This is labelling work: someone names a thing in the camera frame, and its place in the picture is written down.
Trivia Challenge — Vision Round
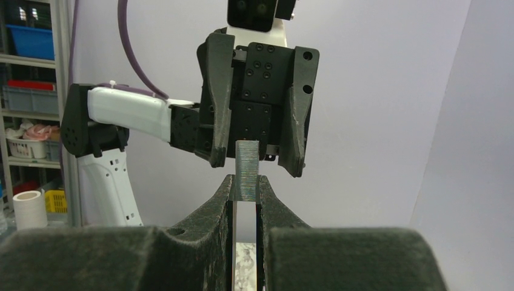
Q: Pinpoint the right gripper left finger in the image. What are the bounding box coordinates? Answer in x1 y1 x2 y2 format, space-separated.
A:
1 175 233 290

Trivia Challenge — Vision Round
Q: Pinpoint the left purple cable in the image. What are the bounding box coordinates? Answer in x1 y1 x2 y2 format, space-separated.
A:
60 0 170 101

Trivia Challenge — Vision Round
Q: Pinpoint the grey plastic bin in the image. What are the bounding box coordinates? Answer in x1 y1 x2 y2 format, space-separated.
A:
2 80 59 115

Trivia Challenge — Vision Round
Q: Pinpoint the yellow plastic crate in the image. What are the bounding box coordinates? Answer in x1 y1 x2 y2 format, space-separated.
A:
44 190 67 213

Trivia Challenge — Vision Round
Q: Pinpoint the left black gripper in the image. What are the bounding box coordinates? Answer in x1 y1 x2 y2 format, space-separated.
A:
196 32 319 178

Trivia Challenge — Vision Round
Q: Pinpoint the staple strip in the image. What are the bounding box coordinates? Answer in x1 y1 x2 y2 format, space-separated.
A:
235 140 259 202

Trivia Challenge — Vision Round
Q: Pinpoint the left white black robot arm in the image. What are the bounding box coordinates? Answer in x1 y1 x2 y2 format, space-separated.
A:
61 30 320 227

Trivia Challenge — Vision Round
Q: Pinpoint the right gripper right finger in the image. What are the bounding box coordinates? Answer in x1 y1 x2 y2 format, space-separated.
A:
256 176 447 290

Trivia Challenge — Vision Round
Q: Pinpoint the white basket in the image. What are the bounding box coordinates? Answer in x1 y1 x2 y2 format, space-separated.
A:
7 138 47 159

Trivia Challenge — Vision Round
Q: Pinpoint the white tape roll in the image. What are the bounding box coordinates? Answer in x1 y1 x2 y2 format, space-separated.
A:
13 190 48 230

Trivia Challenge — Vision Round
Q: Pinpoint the blue plastic bin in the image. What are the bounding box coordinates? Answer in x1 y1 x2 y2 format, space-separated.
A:
6 24 55 61

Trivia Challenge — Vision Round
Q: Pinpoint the grey metal storage shelf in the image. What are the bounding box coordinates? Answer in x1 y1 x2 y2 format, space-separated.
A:
1 1 82 227

